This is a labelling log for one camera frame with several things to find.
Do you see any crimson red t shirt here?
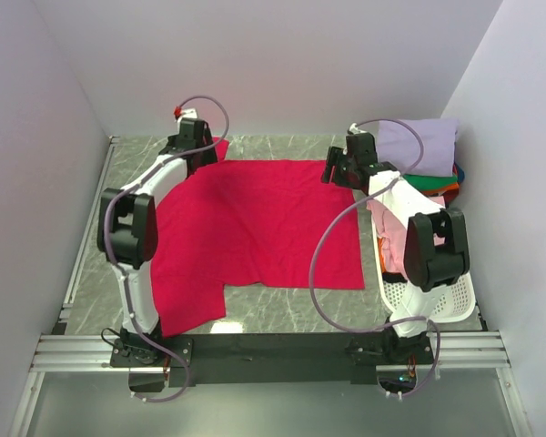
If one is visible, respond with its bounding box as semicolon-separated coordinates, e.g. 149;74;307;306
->
151;136;365;337

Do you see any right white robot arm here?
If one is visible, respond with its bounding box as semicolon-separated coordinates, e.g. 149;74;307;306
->
321;132;470;363

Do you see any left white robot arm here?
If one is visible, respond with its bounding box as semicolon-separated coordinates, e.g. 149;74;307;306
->
97;110;217;366

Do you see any folded lavender t shirt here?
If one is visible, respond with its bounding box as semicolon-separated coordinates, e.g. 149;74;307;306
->
376;118;460;178

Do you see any folded green t shirt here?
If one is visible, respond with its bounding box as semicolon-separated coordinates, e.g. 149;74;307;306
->
404;175;459;194

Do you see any pink t shirt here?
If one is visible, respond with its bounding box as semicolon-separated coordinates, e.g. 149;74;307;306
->
367;189;445;279

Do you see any orange garment in basket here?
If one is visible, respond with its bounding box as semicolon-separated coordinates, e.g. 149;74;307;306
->
377;238;397;273

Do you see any folded dark red t shirt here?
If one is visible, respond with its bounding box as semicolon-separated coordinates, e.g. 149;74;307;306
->
438;163;465;204

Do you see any white perforated laundry basket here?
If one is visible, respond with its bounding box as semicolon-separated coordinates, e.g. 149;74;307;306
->
374;209;475;323

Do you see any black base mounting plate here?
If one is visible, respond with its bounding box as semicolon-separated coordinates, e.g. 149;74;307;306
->
110;332;433;391

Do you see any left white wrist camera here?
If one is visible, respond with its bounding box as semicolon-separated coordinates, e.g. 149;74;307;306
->
173;106;198;121

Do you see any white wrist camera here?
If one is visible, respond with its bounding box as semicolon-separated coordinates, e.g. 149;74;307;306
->
173;106;198;121
347;123;368;136

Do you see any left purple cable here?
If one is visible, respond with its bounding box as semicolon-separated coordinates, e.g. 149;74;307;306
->
105;94;231;405

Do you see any purple cable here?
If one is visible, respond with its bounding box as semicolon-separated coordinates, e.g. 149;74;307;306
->
105;94;231;405
308;118;440;401

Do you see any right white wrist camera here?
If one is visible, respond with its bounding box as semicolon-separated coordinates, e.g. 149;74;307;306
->
347;123;368;136

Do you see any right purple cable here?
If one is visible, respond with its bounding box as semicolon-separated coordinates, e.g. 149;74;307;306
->
308;118;440;401

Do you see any aluminium extrusion rail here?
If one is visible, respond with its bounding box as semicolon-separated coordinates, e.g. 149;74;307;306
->
30;331;511;372

